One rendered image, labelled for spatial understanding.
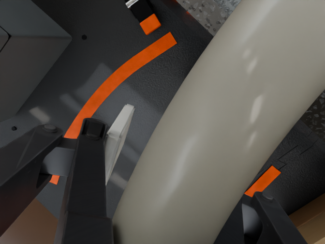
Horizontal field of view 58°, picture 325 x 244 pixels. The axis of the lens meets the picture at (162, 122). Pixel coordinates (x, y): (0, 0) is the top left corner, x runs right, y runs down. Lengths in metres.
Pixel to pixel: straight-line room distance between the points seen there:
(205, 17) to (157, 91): 0.67
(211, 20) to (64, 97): 0.82
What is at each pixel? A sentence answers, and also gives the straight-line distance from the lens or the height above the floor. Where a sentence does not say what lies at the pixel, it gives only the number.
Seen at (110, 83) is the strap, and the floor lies 0.02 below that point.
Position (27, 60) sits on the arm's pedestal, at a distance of 0.94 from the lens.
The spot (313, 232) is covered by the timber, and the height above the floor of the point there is 0.16.
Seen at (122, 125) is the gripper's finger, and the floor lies 0.91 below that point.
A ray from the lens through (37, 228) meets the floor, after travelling 1.46.
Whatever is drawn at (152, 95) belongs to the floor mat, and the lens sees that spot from 1.07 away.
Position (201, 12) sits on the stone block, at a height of 0.64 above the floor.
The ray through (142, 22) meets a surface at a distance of 1.01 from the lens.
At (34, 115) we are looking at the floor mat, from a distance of 1.22.
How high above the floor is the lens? 1.06
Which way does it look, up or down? 74 degrees down
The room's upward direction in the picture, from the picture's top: 164 degrees counter-clockwise
